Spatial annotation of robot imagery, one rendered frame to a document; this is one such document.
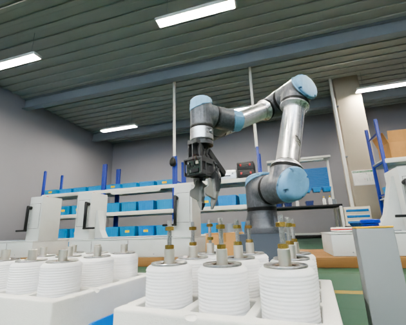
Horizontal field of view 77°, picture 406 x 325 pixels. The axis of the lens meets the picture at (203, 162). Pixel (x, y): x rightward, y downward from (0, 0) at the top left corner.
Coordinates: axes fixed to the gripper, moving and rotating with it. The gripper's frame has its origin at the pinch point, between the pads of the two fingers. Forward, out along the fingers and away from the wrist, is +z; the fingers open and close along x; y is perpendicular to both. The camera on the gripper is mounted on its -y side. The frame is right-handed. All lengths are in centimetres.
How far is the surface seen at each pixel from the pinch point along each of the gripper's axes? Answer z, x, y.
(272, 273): 14.6, 28.7, 21.5
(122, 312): 21.6, 3.1, 31.7
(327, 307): 21.1, 33.9, 11.8
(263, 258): 14.9, 16.3, -1.6
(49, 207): -27, -311, -77
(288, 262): 13.2, 30.0, 17.5
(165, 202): -54, -357, -326
